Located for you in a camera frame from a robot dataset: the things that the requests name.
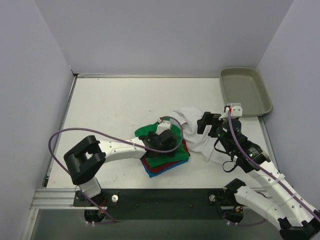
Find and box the white t shirt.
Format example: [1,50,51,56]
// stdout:
[169,106,224,165]

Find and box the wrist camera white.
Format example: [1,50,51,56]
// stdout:
[223,103,243,118]
[155,118,172,135]

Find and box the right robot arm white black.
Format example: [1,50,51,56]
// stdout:
[197,108,320,240]

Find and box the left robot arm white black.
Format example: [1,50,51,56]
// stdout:
[63,129,178,206]

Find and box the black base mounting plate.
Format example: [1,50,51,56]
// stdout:
[72,188,255,225]

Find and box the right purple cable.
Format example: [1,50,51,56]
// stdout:
[223,111,320,227]

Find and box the aluminium rail profile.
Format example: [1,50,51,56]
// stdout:
[29,186,271,210]

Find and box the green t shirt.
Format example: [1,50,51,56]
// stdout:
[134,122,183,159]

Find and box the grey plastic tray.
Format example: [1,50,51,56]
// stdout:
[220,67,273,118]

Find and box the blue t shirt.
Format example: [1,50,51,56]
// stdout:
[140,158,189,178]

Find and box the red t shirt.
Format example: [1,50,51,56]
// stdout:
[140,140,191,178]

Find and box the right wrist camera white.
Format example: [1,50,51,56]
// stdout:
[223,103,243,118]

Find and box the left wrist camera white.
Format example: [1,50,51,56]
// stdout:
[155,118,172,135]

